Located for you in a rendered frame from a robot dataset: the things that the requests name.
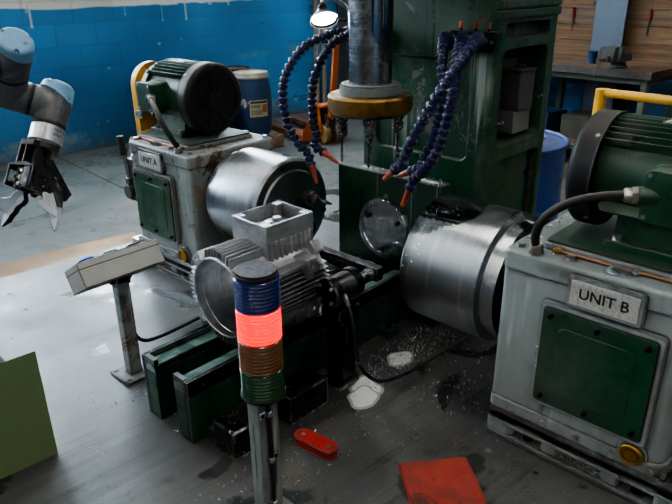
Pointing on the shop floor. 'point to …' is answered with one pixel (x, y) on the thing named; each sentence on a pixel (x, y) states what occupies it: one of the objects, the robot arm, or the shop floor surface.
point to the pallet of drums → (255, 103)
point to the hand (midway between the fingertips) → (30, 230)
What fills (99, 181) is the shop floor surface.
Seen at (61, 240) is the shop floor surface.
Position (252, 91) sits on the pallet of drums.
